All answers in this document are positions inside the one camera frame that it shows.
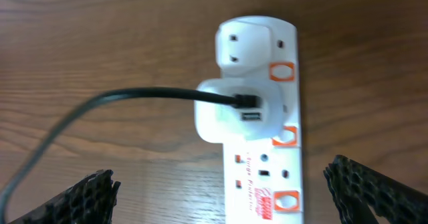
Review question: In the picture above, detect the white power strip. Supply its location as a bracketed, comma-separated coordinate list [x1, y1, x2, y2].
[221, 15, 304, 224]

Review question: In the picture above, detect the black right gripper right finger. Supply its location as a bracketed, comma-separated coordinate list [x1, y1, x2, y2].
[323, 154, 427, 224]

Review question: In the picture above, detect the white USB charger plug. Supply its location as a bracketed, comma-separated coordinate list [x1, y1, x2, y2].
[195, 78, 285, 143]

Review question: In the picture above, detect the white travel adapter plug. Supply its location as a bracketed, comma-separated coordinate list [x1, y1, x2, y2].
[215, 21, 272, 76]

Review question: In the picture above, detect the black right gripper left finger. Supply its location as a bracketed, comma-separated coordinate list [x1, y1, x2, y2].
[9, 169, 120, 224]

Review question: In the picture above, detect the black USB charging cable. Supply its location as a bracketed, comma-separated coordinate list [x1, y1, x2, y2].
[0, 87, 261, 224]

